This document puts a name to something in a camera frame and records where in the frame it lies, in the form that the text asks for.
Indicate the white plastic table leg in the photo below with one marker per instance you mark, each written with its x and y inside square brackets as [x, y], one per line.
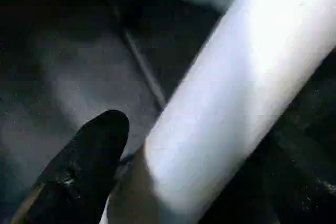
[241, 87]

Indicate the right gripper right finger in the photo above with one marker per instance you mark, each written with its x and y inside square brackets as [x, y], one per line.
[310, 187]

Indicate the black table mat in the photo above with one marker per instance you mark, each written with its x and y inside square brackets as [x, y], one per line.
[79, 66]

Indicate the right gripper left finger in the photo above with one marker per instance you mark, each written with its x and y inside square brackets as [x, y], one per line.
[79, 177]

